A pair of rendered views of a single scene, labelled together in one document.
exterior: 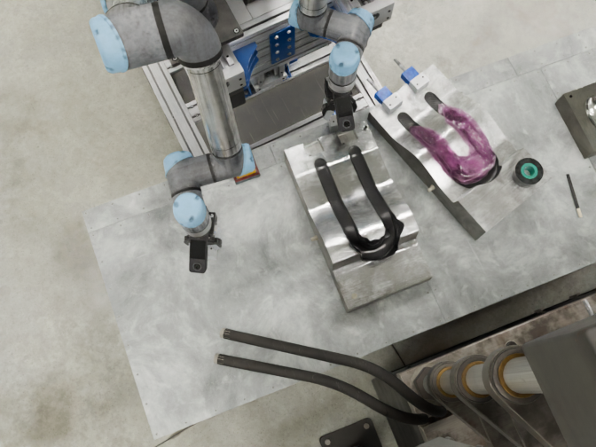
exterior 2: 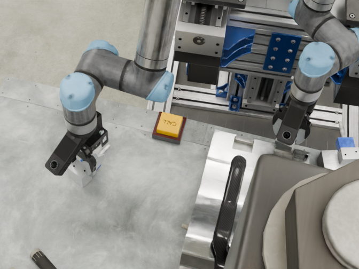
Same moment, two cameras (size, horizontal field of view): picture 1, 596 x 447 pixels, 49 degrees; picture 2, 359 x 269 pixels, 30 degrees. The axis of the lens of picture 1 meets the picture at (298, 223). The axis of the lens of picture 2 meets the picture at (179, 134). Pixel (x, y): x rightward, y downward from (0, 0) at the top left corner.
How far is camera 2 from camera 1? 49 cm
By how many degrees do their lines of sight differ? 20
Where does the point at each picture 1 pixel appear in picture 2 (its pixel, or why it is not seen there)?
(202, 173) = (113, 70)
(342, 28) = (333, 36)
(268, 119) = not seen: hidden behind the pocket
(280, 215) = (171, 189)
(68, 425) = not seen: outside the picture
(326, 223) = (204, 215)
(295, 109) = not seen: hidden behind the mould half
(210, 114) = (150, 10)
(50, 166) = (32, 71)
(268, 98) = (250, 124)
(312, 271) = (162, 259)
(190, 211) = (75, 89)
